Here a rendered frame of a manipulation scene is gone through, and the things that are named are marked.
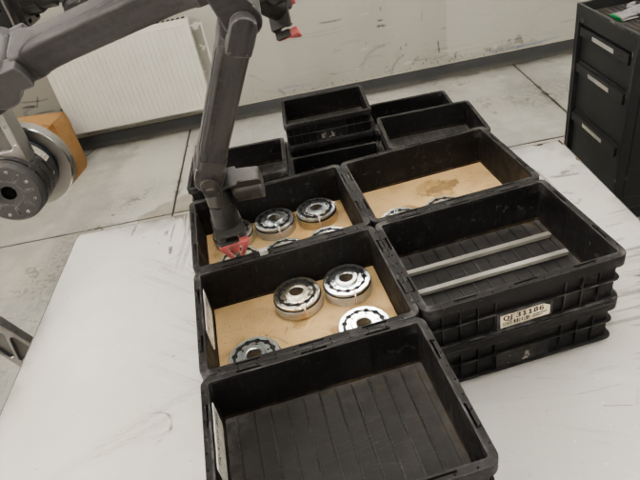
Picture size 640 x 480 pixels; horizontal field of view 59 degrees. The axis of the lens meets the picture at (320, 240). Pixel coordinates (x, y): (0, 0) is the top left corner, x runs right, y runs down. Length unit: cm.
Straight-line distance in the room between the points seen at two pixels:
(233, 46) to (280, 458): 65
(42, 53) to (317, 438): 73
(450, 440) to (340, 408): 19
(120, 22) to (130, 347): 84
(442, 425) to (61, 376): 92
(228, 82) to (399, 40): 330
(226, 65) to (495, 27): 356
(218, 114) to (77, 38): 25
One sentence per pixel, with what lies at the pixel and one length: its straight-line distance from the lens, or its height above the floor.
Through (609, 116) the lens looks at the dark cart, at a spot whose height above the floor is 54.
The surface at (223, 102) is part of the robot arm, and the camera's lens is 100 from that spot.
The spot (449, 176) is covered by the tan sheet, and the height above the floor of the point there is 83.
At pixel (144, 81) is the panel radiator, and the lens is 414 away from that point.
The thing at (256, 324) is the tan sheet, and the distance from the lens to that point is 121.
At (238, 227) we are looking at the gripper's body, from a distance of 124.
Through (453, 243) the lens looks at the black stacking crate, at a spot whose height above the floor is 83.
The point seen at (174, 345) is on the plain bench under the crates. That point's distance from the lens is 144.
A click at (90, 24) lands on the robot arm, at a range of 91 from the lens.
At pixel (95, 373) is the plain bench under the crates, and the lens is 147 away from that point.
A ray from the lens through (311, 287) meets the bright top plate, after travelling 121.
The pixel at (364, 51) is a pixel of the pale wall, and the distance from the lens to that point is 419.
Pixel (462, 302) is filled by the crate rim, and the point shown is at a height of 93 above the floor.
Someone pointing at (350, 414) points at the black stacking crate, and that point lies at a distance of 102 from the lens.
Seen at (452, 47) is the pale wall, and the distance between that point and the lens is 434.
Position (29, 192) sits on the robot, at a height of 113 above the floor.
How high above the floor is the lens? 165
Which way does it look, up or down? 36 degrees down
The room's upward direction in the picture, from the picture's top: 12 degrees counter-clockwise
